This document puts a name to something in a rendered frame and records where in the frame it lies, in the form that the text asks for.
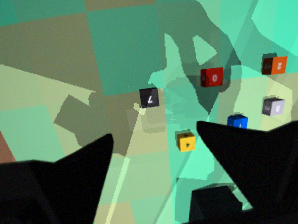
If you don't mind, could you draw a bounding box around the brown block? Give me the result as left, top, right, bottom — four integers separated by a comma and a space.
177, 132, 195, 152

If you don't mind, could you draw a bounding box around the orange block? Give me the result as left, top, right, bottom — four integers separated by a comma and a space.
262, 56, 288, 75

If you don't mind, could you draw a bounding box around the blue block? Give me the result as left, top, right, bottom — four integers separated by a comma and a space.
227, 115, 248, 128

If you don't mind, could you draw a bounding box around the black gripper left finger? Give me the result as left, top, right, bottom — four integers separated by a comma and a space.
0, 133, 114, 224

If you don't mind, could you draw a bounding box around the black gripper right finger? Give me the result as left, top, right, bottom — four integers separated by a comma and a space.
197, 120, 298, 208

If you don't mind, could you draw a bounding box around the red block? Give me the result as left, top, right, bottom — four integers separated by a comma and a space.
200, 67, 223, 87

